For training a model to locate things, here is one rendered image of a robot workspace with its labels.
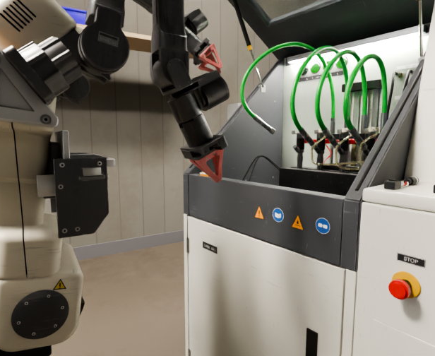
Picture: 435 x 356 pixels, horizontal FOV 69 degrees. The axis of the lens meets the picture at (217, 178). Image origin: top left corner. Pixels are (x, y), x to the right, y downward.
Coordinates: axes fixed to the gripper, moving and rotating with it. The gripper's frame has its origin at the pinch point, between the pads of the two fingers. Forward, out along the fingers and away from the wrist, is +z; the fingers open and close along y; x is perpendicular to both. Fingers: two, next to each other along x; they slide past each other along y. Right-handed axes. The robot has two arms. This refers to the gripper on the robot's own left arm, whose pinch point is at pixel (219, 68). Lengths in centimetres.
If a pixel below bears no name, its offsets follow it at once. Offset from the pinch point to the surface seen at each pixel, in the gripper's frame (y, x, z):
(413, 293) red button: -45, 23, 69
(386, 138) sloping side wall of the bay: -33, -4, 49
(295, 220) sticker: -24, 25, 48
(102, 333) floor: 84, 125, 39
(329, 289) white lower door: -29, 32, 64
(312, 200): -29, 19, 46
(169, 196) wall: 219, 46, 2
